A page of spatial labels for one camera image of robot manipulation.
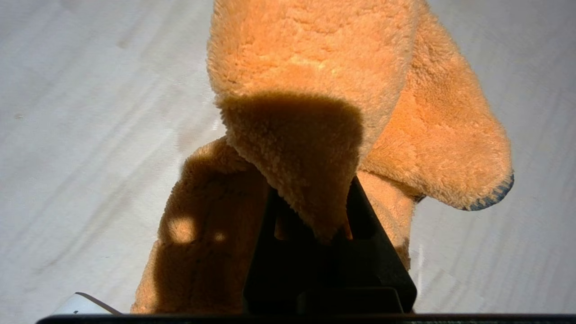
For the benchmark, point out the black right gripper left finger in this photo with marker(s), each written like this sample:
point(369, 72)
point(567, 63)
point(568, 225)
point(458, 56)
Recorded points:
point(279, 279)

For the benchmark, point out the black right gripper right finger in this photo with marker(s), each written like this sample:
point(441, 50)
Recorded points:
point(373, 270)

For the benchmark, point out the orange microfibre cloth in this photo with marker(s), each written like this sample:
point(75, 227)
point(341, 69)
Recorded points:
point(315, 67)

